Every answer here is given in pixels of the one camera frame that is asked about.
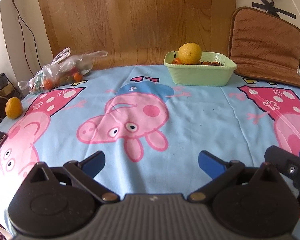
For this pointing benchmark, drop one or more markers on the large yellow lemon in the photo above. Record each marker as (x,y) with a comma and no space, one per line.
(190,53)

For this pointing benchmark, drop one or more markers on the crossed black tape strips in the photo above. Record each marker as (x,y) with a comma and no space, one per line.
(273,7)

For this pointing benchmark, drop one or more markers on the wooden panel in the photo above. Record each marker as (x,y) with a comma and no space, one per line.
(130,22)

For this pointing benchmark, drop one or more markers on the clear plastic bag of produce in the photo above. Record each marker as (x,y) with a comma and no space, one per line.
(62,73)

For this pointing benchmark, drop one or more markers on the brown seat cushion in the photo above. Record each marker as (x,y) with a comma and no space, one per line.
(265,47)

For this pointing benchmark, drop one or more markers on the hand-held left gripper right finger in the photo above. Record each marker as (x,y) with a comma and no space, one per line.
(210,164)

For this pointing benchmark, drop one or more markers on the black charger box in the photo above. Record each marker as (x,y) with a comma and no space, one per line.
(1,81)

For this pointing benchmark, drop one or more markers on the small yellow lemon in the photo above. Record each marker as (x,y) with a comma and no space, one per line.
(13,108)

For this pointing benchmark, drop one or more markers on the printed cartoon pig blanket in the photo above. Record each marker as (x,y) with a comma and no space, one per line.
(190,120)

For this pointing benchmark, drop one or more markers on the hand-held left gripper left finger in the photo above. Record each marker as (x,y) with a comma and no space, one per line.
(93,164)

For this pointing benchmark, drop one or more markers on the light green square bowl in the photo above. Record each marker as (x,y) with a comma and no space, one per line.
(200,76)

